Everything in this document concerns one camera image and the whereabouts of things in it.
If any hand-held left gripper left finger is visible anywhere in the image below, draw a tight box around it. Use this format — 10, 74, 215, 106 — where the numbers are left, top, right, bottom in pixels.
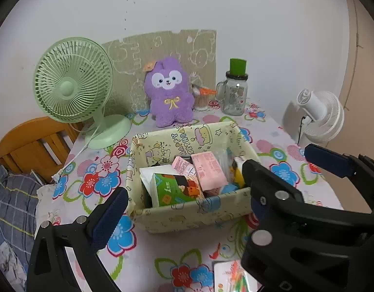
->
27, 186, 129, 292

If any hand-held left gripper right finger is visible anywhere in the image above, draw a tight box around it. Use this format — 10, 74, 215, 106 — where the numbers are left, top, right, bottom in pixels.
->
241, 201, 374, 292

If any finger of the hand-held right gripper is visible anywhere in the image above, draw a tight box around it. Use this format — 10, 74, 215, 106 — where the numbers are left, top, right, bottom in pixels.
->
304, 144, 374, 215
242, 159, 374, 237

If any yellow packet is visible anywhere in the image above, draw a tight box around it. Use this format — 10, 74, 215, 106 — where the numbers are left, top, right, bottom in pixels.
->
231, 156, 247, 189

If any clear plastic bag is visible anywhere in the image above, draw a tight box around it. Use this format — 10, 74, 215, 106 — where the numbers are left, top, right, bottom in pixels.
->
214, 147, 234, 175

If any pink packet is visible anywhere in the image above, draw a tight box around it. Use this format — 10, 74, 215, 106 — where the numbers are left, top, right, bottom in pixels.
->
191, 153, 229, 193

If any green white tissue packet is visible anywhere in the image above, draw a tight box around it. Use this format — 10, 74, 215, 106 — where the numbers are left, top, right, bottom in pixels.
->
152, 173, 206, 208

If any yellow printed fabric storage box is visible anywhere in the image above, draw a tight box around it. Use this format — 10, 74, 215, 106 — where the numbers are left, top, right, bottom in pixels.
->
126, 121, 262, 235

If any pink tube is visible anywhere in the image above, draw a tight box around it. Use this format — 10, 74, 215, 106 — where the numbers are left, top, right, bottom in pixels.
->
171, 156, 197, 176

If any white desk fan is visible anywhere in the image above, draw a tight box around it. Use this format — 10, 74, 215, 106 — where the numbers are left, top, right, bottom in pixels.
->
296, 88, 345, 143

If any white printed packet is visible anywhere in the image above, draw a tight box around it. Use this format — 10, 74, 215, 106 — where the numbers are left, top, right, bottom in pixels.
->
213, 260, 261, 292

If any glass mug jar green lid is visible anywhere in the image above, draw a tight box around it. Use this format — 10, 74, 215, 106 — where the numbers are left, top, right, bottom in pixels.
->
216, 58, 250, 116

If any grey plaid pillow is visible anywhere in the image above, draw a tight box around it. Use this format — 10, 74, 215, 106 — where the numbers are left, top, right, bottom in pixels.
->
0, 165, 43, 268

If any beige door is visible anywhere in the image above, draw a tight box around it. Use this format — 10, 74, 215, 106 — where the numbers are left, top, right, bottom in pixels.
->
337, 0, 374, 113

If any cotton swab jar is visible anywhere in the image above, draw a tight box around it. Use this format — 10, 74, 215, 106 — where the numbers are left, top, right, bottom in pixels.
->
192, 90, 210, 112

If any crumpled white cloth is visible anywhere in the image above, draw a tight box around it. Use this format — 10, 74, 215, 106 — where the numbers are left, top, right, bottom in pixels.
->
0, 241, 28, 292

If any orange plastic tool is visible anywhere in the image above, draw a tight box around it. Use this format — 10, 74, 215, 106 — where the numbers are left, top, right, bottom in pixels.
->
191, 82, 217, 95

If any wooden chair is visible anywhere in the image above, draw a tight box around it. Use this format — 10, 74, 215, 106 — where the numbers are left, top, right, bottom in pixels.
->
0, 117, 84, 184

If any purple plush toy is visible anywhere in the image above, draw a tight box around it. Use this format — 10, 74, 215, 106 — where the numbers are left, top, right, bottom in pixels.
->
143, 55, 195, 128

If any green desk fan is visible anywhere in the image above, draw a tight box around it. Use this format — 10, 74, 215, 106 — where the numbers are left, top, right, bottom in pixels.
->
33, 36, 132, 149

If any printed cardboard sheet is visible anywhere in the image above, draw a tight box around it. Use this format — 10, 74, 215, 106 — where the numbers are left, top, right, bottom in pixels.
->
101, 29, 218, 113

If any black fan cable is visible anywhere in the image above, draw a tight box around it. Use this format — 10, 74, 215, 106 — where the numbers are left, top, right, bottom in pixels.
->
297, 115, 307, 144

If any white fan cable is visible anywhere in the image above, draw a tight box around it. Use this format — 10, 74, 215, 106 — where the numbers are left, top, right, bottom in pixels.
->
53, 126, 99, 184

